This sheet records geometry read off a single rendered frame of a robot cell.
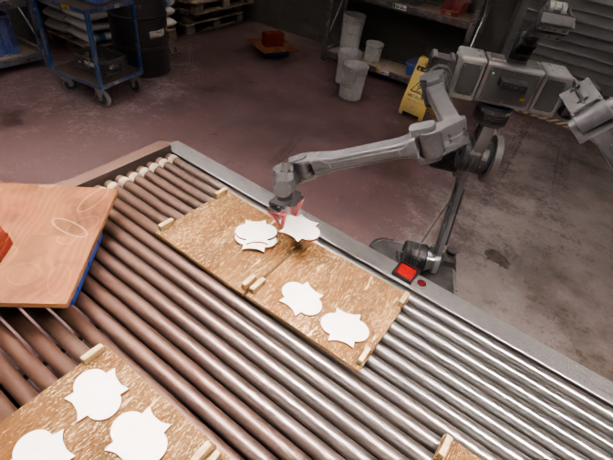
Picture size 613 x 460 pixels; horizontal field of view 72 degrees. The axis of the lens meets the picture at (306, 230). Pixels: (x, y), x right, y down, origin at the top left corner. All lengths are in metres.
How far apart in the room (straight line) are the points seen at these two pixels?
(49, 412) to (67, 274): 0.36
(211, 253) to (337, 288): 0.44
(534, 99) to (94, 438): 1.70
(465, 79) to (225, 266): 1.08
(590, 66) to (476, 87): 4.07
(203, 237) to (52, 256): 0.46
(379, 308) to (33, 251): 1.03
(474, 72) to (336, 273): 0.87
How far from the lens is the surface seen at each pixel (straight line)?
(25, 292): 1.32
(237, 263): 1.42
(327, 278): 1.41
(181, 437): 1.12
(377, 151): 1.21
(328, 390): 1.21
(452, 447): 1.22
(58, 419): 1.20
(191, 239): 1.51
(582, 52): 5.72
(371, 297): 1.39
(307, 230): 1.39
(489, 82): 1.73
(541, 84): 1.77
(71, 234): 1.45
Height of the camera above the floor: 1.96
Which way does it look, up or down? 41 degrees down
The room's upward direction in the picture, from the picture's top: 10 degrees clockwise
